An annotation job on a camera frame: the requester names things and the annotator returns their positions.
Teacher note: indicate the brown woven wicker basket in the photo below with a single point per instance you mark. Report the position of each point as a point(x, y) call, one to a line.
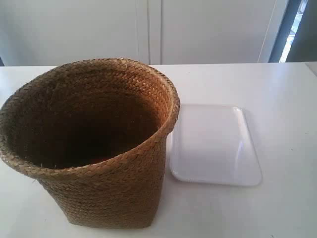
point(93, 133)

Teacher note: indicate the white rectangular plastic tray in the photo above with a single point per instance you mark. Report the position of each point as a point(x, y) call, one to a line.
point(212, 144)

